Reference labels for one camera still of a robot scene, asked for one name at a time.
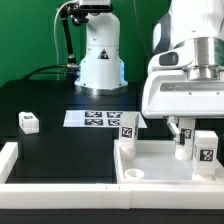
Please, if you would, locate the grey hose at robot base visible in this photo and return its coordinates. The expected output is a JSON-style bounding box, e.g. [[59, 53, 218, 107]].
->
[[53, 0, 76, 66]]

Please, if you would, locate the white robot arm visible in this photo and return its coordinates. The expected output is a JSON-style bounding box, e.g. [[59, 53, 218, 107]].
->
[[65, 0, 224, 143]]

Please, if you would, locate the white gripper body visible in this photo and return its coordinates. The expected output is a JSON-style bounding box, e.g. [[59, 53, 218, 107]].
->
[[141, 70, 224, 119]]

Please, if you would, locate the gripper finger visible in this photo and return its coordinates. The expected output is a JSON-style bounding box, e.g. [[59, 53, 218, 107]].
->
[[167, 116, 181, 145]]

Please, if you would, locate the fiducial marker sheet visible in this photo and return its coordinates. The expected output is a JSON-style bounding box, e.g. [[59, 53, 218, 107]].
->
[[63, 110, 148, 129]]

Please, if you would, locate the black cable on table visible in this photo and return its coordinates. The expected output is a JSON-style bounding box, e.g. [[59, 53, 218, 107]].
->
[[21, 63, 81, 81]]

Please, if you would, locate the white square table top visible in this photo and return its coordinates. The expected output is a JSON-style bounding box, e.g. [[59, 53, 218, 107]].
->
[[114, 140, 224, 185]]

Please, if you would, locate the white U-shaped obstacle fence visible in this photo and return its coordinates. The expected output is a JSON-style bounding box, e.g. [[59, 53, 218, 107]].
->
[[0, 142, 224, 209]]

